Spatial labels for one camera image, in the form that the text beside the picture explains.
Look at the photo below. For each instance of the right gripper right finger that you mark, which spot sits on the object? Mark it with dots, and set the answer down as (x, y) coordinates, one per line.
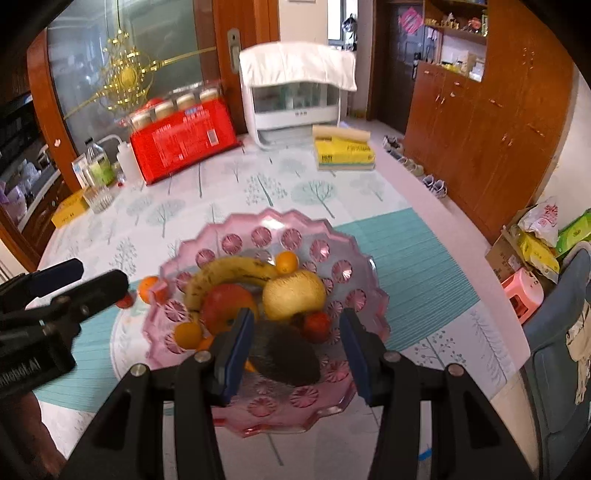
(469, 438)

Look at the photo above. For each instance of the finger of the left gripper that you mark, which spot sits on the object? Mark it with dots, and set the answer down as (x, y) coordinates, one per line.
(87, 299)
(42, 282)

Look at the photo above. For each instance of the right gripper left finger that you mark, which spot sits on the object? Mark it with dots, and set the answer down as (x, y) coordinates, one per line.
(125, 438)

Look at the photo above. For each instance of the small red fruit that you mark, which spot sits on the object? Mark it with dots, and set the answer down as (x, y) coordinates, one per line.
(127, 301)

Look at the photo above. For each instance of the small tangerine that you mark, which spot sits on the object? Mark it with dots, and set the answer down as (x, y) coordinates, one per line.
(205, 343)

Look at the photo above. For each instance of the red yellow apple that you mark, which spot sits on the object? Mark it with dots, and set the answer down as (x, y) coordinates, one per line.
(222, 305)

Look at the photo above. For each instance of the dark avocado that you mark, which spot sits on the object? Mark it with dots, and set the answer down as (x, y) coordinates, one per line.
(280, 353)

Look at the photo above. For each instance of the spotted yellow banana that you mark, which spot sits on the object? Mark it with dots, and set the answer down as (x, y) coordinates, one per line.
(244, 270)

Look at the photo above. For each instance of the small red plum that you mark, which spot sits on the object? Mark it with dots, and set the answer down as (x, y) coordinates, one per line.
(317, 327)

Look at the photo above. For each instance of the yellow spotted pear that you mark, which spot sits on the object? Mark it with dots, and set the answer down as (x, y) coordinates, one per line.
(296, 293)

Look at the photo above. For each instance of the large orange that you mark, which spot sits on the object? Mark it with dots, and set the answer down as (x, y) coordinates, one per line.
(187, 335)

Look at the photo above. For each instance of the yellow flat box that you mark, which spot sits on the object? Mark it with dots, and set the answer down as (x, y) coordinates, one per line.
(69, 209)

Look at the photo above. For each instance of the blue chair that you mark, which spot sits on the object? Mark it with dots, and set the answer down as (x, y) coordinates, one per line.
(551, 375)

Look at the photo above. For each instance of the clear glass cup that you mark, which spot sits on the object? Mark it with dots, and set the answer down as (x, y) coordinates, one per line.
(98, 198)

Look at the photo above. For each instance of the small white carton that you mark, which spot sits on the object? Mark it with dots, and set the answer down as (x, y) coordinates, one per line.
(80, 169)

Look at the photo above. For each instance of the tree pattern tablecloth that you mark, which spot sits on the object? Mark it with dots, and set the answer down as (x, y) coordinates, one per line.
(381, 242)

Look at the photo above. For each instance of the green label bottle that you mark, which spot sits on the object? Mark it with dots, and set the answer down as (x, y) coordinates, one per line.
(98, 163)

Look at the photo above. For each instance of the white squeeze bottle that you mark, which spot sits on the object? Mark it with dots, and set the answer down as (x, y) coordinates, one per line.
(125, 157)

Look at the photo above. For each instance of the pink plastic stool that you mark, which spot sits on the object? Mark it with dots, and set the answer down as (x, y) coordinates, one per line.
(525, 293)

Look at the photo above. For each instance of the red snack package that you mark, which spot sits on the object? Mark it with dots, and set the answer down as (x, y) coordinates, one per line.
(183, 139)

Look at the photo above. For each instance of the pink plastic fruit bowl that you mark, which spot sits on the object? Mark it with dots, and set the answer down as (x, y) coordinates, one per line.
(263, 313)

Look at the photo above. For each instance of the cardboard box with bags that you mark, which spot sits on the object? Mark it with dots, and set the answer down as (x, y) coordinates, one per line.
(533, 240)

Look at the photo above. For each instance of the jar pack behind package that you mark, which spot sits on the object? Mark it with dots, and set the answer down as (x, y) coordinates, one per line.
(177, 100)

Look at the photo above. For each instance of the gold door ornament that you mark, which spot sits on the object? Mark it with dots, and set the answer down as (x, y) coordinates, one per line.
(127, 76)

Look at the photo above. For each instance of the brown wooden cabinet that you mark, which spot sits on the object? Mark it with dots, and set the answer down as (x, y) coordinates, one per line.
(493, 141)

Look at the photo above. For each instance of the yellow tissue pack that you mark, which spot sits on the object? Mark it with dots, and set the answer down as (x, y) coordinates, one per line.
(342, 148)

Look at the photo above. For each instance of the white countertop appliance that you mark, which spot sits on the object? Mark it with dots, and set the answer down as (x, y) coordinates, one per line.
(282, 115)

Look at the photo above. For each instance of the white cloth cover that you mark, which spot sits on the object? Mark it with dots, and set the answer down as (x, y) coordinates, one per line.
(279, 63)

